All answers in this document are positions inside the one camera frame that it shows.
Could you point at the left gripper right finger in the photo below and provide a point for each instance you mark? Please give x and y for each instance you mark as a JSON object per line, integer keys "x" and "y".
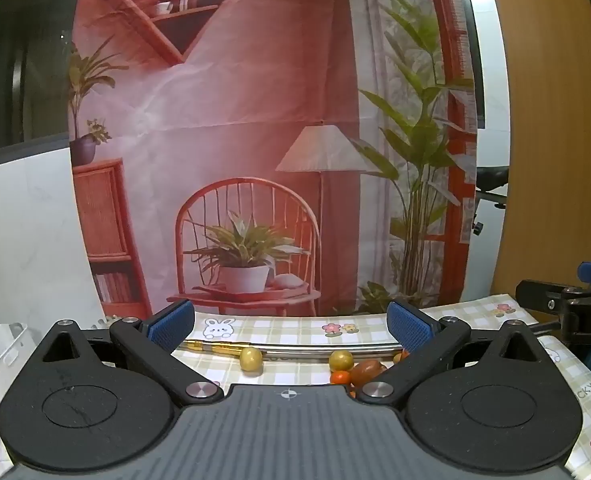
{"x": 432, "y": 345}

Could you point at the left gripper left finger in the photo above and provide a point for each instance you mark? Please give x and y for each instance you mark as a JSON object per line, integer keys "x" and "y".
{"x": 148, "y": 346}

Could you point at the large red apple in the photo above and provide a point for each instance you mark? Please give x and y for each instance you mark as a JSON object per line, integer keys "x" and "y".
{"x": 365, "y": 371}

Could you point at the orange mandarin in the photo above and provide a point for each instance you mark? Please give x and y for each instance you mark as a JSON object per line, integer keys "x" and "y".
{"x": 340, "y": 377}

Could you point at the yellow-green plum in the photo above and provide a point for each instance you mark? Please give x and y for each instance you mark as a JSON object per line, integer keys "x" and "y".
{"x": 251, "y": 360}
{"x": 340, "y": 361}

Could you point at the telescopic metal pole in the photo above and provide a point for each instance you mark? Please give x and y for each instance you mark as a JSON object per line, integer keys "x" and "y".
{"x": 286, "y": 352}

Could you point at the checkered bunny tablecloth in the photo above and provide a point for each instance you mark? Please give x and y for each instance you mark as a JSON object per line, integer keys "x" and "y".
{"x": 485, "y": 317}

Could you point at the wooden board panel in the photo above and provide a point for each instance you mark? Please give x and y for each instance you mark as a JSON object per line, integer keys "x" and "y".
{"x": 547, "y": 227}

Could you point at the white plastic basket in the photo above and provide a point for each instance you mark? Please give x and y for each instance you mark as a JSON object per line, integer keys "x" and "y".
{"x": 16, "y": 346}

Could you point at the black exercise bike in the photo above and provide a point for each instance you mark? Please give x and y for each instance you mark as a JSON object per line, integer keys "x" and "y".
{"x": 487, "y": 181}

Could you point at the printed room backdrop cloth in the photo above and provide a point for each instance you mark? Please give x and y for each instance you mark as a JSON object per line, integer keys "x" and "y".
{"x": 293, "y": 157}

